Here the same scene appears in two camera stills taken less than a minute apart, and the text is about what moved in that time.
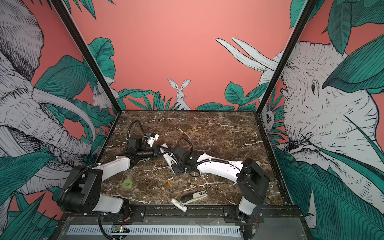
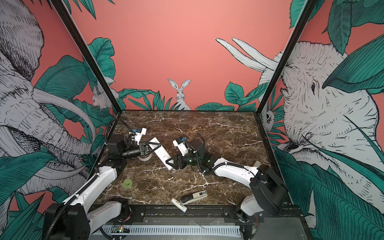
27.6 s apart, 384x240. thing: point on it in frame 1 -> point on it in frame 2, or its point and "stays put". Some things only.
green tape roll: x=127 y=183 stays put
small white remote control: x=179 y=205 stays put
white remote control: x=163 y=150 -> x=162 y=154
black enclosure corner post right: x=306 y=9 stays put
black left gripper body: x=155 y=152 -> x=141 y=150
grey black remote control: x=189 y=198 stays put
